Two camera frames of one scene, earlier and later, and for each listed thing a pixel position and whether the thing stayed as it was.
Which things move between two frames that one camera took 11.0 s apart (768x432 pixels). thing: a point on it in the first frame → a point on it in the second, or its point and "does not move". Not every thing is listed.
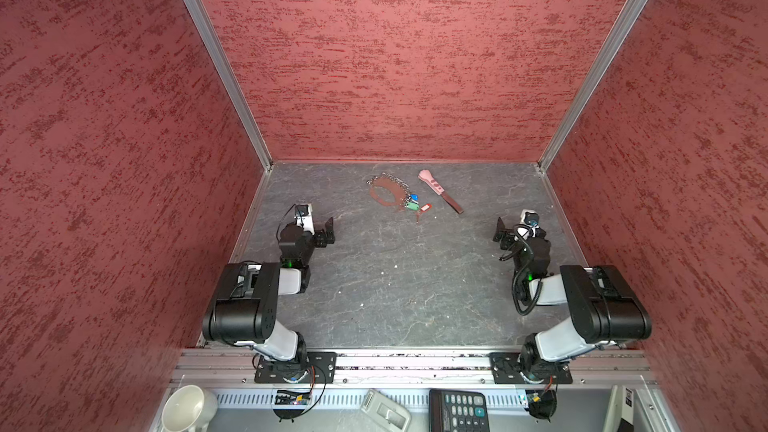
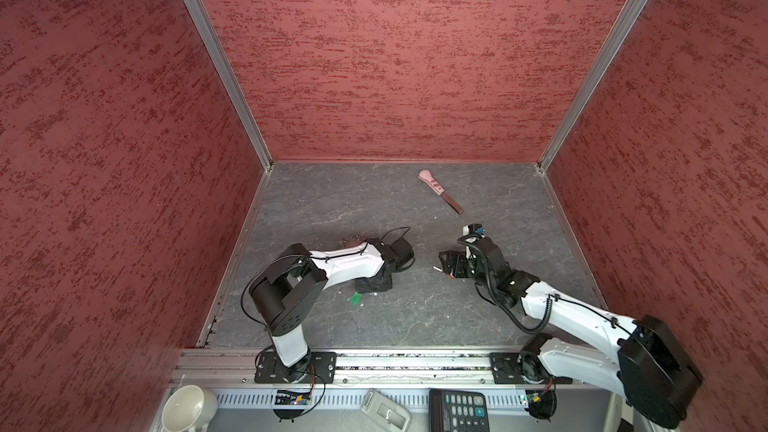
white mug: x=189 y=408 does not move
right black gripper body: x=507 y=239 → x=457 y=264
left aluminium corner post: x=199 y=7 does not move
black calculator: x=457 y=410 does not move
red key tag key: x=423 y=209 → x=450 y=275
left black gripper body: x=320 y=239 → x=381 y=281
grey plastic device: x=385 y=413 does not move
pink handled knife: x=426 y=175 does not move
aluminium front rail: x=240 y=369 does not move
